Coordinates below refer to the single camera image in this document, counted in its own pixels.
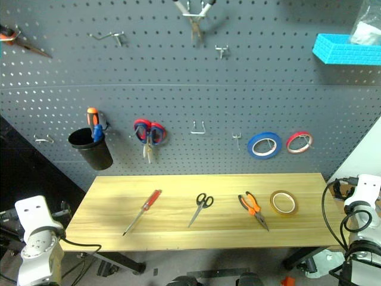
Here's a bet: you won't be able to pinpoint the yellow tape roll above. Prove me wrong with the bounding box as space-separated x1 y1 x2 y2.
269 189 299 217

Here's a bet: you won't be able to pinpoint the orange black pliers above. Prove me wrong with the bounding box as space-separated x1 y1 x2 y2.
238 191 270 232

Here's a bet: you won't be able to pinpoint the black handled scissors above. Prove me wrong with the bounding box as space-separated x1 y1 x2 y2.
188 192 214 228

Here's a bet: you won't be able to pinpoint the red handled screwdriver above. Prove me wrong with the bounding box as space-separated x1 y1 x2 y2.
123 189 163 237

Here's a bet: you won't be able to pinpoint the grey metal pegboard wall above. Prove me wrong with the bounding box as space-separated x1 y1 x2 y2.
0 0 381 193

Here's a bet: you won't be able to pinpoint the cardboard box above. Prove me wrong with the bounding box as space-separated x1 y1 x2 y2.
332 183 355 205

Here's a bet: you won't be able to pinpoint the red tape roll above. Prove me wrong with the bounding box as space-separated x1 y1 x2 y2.
286 129 314 155

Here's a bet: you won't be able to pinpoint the blue tape roll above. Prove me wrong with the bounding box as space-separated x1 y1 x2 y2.
246 131 283 159

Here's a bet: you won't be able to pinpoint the dark rounded shape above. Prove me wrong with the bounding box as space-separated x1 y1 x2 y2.
236 272 263 286
165 275 204 286

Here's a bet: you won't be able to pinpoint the blue plastic basket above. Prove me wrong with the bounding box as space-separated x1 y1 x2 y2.
311 33 381 66

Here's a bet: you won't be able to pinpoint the black flat floor strip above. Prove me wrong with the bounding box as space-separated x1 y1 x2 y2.
186 268 251 278

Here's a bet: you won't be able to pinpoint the wide metal double hook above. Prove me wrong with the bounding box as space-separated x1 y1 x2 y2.
190 120 207 135

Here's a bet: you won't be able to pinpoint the clear plastic bag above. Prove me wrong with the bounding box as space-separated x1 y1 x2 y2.
349 0 381 46

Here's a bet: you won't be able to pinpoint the black plastic cup holder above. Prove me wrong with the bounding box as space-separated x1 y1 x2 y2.
67 127 114 171

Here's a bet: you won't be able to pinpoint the long metal pegboard hook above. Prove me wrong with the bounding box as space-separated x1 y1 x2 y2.
87 30 125 47

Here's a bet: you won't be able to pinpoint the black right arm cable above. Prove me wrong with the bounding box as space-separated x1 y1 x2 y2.
322 178 363 263

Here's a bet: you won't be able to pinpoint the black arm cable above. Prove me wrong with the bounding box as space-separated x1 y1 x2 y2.
322 178 363 263
58 234 102 254

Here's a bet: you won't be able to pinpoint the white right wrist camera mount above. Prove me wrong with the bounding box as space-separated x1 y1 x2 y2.
343 173 381 211

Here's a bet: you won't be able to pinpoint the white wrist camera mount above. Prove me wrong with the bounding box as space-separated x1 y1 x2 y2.
14 195 60 237
343 173 381 211

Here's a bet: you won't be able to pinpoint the red blue handled scissors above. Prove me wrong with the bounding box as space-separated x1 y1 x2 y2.
133 119 167 164

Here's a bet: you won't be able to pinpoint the white handled pliers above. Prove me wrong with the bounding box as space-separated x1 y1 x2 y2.
173 0 217 46

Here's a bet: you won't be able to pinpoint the blue handled screwdriver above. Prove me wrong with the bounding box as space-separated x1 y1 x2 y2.
92 124 104 144

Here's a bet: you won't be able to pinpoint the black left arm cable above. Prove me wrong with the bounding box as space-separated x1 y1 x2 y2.
58 234 102 254

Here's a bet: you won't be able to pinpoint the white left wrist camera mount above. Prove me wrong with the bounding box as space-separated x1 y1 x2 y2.
14 195 60 237

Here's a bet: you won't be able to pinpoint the orange handled shears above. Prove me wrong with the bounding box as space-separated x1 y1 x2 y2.
0 24 53 59

